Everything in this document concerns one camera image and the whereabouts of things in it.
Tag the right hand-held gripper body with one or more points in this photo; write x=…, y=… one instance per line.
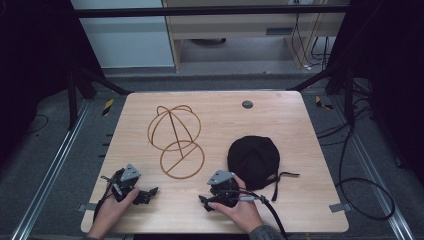
x=225, y=190

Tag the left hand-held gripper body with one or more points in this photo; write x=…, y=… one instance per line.
x=124, y=186

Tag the black cap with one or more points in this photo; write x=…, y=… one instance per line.
x=253, y=160

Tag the person's right hand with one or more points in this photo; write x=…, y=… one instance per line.
x=241, y=213

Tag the person's left hand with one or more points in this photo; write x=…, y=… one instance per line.
x=111, y=213

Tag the yellow black tape strip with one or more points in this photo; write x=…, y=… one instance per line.
x=107, y=106
x=321, y=103

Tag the grey round table grommet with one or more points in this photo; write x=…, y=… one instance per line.
x=247, y=104

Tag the black stand legs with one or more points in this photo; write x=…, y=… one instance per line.
x=349, y=100
x=71, y=100

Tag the white cabinet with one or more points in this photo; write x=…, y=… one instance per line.
x=126, y=40

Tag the dark curtain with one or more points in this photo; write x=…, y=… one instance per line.
x=30, y=60
x=390, y=66

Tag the light wooden desk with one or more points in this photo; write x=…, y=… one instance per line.
x=233, y=28

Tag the grey table bracket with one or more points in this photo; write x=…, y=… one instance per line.
x=85, y=207
x=340, y=207

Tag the metal floor rail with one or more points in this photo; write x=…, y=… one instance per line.
x=50, y=170
x=373, y=166

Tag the black horizontal frame bar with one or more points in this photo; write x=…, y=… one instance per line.
x=200, y=11

